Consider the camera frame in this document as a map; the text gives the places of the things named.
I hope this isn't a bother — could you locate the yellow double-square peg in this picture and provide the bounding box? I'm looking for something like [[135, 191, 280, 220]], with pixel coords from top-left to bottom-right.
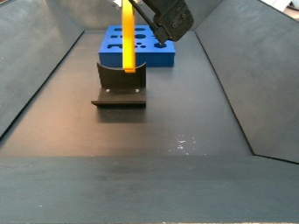
[[122, 0, 137, 73]]

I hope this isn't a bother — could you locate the blue shape-sorting board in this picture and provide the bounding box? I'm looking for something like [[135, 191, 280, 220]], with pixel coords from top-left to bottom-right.
[[98, 25, 175, 67]]

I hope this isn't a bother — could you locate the black curved holder stand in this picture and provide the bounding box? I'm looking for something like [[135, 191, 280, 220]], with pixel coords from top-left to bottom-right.
[[91, 63, 146, 109]]

